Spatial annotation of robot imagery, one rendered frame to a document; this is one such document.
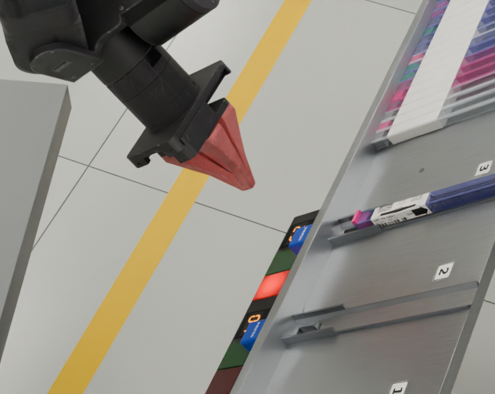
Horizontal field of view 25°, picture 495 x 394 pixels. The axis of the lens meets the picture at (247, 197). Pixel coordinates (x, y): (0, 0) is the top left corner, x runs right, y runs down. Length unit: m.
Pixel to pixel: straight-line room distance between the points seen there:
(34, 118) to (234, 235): 0.70
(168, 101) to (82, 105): 1.18
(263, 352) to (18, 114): 0.48
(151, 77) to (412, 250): 0.25
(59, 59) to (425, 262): 0.32
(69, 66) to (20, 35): 0.06
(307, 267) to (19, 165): 0.39
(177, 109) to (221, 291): 0.93
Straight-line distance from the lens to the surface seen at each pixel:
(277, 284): 1.04
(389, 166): 1.04
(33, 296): 1.87
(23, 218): 1.19
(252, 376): 0.92
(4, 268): 1.16
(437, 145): 1.01
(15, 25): 0.84
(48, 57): 0.87
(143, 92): 0.93
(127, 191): 1.97
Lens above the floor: 1.53
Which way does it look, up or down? 51 degrees down
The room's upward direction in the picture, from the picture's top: straight up
